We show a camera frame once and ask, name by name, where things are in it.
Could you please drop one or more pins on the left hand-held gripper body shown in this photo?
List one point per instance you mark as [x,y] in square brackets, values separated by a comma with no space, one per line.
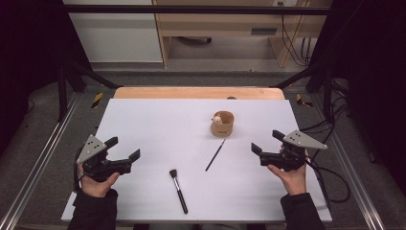
[95,166]

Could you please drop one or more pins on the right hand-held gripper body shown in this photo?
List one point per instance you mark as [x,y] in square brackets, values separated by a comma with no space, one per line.
[290,159]

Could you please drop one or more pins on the round wooden brush holder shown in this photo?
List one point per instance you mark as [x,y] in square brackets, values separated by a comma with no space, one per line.
[222,130]

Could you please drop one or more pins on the black makeup brush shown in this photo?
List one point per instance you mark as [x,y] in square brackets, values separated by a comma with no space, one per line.
[179,193]

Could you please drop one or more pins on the person's left hand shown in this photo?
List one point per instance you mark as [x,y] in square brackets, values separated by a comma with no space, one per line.
[95,188]

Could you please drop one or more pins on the person's right hand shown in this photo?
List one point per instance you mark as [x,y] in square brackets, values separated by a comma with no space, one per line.
[295,182]

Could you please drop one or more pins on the white table board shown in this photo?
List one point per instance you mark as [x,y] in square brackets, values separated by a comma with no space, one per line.
[159,127]

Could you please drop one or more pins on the yellow black striped tape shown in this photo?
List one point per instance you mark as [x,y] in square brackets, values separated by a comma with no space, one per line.
[301,101]
[97,100]

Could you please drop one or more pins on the thin black brush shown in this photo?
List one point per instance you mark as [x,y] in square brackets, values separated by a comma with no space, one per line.
[215,155]

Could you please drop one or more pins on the small white figurine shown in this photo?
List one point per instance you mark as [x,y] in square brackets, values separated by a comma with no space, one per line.
[217,119]

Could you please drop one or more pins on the white cabinet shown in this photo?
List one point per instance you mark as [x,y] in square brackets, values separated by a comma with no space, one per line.
[118,38]

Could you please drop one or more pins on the light wooden desk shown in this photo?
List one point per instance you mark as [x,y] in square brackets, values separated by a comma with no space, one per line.
[223,24]

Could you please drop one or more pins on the aluminium floor rail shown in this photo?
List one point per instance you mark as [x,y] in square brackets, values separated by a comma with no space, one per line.
[351,172]
[38,159]

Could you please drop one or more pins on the black frame strut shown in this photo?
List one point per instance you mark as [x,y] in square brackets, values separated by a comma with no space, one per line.
[327,96]
[62,96]

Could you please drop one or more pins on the black horizontal frame bar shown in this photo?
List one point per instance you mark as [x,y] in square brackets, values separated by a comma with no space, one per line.
[191,9]

